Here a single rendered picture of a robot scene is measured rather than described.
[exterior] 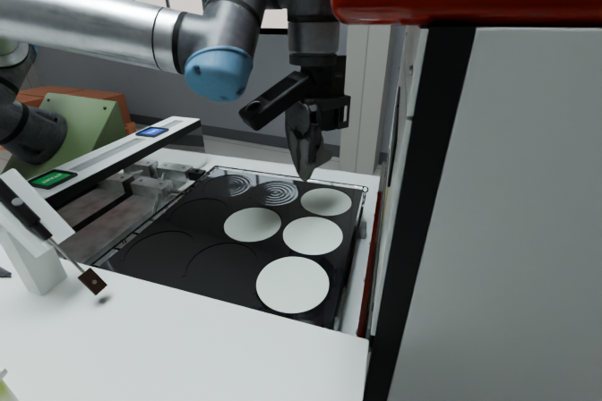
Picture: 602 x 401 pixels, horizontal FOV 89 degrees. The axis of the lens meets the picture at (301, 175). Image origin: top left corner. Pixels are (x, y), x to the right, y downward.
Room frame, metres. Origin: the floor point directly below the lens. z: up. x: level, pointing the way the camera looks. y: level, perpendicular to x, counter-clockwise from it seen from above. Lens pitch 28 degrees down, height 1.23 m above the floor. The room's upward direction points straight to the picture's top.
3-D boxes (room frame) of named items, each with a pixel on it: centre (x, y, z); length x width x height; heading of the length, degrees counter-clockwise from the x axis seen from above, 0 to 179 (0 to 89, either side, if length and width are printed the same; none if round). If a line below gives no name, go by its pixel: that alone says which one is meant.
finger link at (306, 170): (0.48, -0.03, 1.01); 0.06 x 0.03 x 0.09; 122
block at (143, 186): (0.57, 0.32, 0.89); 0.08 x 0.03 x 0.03; 73
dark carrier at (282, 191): (0.44, 0.08, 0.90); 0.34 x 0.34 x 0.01; 73
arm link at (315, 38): (0.49, -0.02, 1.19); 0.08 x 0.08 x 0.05
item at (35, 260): (0.24, 0.26, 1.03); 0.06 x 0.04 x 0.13; 73
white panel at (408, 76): (0.56, -0.19, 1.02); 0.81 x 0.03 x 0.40; 163
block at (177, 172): (0.65, 0.30, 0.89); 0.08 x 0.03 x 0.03; 73
